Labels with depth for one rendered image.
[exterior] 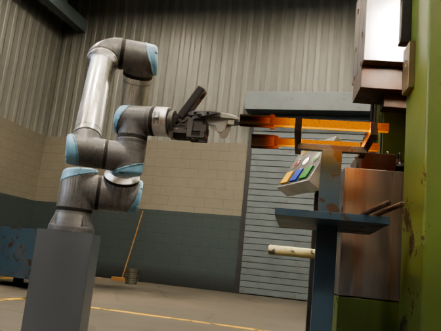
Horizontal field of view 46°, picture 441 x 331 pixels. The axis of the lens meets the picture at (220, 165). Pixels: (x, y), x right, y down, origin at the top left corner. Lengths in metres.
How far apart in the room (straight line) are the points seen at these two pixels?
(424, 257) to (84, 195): 1.32
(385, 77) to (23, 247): 5.41
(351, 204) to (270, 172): 8.57
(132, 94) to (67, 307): 0.86
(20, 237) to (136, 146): 5.39
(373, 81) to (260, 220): 8.27
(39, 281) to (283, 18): 9.89
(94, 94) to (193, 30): 10.20
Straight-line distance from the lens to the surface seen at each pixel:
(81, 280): 2.15
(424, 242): 1.64
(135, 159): 1.55
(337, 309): 1.86
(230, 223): 10.45
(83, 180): 2.22
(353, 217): 1.41
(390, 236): 1.89
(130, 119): 1.58
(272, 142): 1.77
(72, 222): 2.19
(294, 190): 2.67
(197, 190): 10.73
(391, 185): 1.91
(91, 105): 1.70
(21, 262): 6.82
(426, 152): 1.68
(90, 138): 1.57
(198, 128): 1.53
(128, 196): 2.21
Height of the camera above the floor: 0.54
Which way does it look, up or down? 11 degrees up
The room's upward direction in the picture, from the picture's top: 6 degrees clockwise
